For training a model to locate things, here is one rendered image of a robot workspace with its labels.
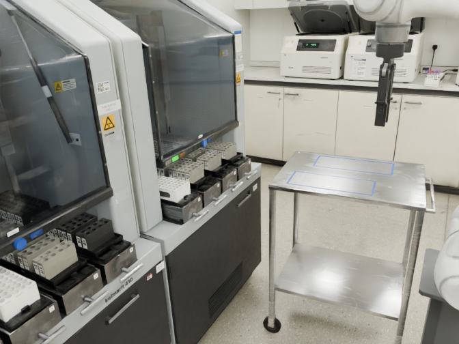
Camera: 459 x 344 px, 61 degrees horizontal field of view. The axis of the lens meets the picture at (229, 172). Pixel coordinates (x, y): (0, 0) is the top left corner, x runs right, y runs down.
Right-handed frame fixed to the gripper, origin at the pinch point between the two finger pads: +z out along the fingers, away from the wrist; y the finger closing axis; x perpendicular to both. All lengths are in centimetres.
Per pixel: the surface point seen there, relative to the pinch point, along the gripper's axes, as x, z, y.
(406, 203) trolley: -9.4, 38.0, 20.3
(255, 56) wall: 180, 20, 282
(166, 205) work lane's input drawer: 74, 40, -17
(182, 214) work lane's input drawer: 66, 42, -17
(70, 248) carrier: 73, 33, -62
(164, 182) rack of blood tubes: 79, 34, -10
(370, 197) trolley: 3.4, 38.1, 19.9
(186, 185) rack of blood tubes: 70, 34, -8
